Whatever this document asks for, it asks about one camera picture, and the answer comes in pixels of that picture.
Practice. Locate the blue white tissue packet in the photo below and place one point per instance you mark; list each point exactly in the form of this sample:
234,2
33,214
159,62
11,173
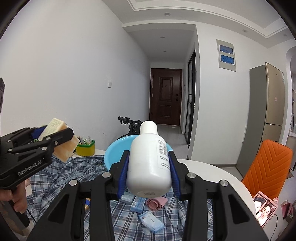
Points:
150,221

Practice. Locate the grey silver box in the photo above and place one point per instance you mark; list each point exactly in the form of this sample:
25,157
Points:
127,198

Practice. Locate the orange chair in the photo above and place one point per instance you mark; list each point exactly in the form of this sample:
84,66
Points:
268,166

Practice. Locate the pink phone with photo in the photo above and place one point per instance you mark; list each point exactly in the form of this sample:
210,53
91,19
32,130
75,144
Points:
264,208

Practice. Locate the black framed glass door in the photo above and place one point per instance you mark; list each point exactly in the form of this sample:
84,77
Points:
190,97

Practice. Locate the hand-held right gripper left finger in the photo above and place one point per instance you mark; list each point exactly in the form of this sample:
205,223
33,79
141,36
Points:
122,176

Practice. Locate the blue plastic basin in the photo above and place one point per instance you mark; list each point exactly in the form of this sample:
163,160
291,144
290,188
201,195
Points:
113,153

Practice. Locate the gold grey refrigerator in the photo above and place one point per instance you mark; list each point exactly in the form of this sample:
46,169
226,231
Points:
261,111

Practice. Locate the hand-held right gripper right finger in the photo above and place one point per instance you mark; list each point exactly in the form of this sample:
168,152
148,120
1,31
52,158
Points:
175,178

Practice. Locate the yellow container with green rim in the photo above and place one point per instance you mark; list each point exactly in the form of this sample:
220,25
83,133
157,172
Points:
85,150

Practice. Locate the blue plaid cloth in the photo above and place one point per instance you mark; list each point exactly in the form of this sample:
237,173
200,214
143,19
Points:
69,171

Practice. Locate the grey wall panel blue windows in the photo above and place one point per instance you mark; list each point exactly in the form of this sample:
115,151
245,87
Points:
226,55

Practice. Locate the white wall switch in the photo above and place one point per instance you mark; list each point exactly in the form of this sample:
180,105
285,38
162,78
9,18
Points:
109,83

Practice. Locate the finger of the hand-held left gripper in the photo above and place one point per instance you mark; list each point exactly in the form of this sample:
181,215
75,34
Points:
37,133
62,135

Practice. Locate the dark wooden door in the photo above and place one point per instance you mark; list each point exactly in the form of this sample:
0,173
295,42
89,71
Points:
165,97

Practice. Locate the light blue tissue packet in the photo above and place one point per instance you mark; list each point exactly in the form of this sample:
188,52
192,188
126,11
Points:
138,204

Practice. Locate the white plastic bottle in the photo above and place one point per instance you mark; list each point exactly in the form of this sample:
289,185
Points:
148,162

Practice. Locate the pink band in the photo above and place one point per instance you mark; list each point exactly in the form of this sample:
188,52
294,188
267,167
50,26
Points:
157,202

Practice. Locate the cream and orange box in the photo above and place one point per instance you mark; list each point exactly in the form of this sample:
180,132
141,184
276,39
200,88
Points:
67,148

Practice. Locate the person's left hand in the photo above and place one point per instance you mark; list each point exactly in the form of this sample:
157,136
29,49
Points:
19,199

